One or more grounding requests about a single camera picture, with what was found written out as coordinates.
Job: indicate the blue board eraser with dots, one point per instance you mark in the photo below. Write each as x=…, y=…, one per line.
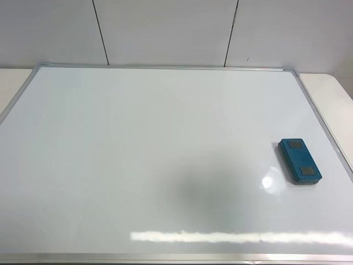
x=300, y=162

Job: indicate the white whiteboard with aluminium frame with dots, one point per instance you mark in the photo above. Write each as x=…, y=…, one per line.
x=165, y=165

